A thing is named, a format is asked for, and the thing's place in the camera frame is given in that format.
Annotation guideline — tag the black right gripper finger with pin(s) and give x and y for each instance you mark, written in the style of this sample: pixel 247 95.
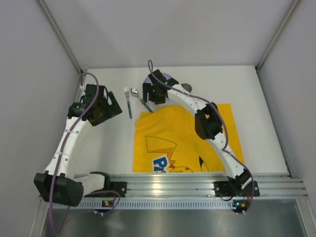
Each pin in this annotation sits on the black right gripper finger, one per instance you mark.
pixel 145 89
pixel 157 99

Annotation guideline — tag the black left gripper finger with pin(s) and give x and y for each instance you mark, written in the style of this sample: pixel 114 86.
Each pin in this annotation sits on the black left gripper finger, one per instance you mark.
pixel 114 106
pixel 97 118

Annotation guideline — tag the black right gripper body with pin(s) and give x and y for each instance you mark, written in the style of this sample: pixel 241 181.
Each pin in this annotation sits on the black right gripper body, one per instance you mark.
pixel 155 98

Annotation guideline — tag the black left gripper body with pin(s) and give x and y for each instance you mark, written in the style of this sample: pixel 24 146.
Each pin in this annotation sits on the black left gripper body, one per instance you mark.
pixel 108 108

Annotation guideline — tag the spoon with teal handle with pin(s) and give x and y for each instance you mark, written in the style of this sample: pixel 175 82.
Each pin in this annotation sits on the spoon with teal handle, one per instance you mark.
pixel 136 94

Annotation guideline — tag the yellow cartoon print cloth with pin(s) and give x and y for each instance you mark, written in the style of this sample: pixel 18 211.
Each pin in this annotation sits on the yellow cartoon print cloth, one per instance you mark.
pixel 165 141

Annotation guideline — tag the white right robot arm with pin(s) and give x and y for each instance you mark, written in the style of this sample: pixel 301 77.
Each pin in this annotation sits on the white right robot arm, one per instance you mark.
pixel 209 124

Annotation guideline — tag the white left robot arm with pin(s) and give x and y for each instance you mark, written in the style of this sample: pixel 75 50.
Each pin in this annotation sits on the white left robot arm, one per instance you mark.
pixel 57 184

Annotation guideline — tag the purple plastic plate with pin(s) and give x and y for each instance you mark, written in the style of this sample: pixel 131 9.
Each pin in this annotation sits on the purple plastic plate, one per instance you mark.
pixel 147 79

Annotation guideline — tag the metal cup with brown base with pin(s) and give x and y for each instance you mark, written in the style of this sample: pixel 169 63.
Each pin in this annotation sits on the metal cup with brown base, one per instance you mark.
pixel 187 87

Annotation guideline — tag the fork with teal handle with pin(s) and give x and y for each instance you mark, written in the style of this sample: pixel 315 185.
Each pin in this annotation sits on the fork with teal handle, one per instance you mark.
pixel 126 92

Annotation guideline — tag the black left arm base bracket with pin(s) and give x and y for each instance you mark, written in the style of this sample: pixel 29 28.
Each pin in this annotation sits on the black left arm base bracket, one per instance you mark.
pixel 118 186

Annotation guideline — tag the perforated grey cable duct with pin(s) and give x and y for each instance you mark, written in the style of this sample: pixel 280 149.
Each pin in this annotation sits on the perforated grey cable duct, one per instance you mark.
pixel 160 204

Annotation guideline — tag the black right arm base bracket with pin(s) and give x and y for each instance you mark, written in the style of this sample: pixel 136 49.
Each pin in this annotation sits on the black right arm base bracket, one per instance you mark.
pixel 225 189

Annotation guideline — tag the aluminium mounting rail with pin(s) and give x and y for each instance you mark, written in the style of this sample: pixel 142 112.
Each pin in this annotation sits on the aluminium mounting rail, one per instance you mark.
pixel 201 185

